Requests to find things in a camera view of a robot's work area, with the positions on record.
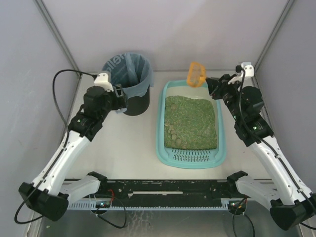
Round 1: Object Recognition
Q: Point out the orange litter scoop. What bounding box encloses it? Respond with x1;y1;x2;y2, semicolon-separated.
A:
186;62;206;88

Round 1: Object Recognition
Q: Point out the teal litter box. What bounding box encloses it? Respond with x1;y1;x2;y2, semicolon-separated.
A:
156;80;227;169

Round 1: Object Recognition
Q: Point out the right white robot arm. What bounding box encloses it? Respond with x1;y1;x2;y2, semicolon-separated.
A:
206;75;316;231

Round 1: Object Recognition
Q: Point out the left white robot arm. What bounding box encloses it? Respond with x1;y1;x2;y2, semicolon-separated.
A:
19;84;127;221

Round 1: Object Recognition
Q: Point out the green cat litter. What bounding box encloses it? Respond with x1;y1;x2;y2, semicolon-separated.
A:
164;96;217;150

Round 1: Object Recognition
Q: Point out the black trash bin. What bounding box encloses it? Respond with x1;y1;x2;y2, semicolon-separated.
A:
123;87;150;116

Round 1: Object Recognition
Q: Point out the blue plastic bin liner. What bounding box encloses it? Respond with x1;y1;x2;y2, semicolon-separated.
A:
102;52;154;99

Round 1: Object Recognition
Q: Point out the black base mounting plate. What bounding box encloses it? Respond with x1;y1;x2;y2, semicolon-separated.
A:
88;179;244;204

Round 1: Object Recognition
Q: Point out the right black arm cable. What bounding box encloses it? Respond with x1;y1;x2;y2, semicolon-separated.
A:
233;66;313;230

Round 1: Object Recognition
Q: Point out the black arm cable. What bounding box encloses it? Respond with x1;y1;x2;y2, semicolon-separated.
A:
233;66;313;230
14;69;98;224

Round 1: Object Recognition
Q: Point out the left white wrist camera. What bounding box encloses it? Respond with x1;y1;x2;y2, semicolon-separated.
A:
94;71;114;92

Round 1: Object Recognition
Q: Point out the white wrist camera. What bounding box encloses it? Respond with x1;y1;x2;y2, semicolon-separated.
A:
94;71;114;92
228;62;254;84

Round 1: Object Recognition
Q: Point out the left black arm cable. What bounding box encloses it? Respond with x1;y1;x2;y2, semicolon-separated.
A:
14;69;98;224

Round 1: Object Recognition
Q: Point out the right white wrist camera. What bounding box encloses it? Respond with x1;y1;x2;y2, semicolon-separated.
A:
228;62;254;84

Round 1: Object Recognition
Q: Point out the blue slotted cable duct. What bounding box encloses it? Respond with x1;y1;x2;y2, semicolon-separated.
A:
67;198;239;211

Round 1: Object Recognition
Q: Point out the right base black cable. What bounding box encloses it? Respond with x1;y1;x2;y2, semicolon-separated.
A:
229;197;256;237

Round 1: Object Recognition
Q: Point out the base black cable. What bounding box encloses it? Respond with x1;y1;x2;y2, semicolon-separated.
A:
95;192;128;228
229;197;256;237

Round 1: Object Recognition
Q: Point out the left base black cable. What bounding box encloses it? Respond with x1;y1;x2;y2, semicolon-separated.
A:
95;192;128;228

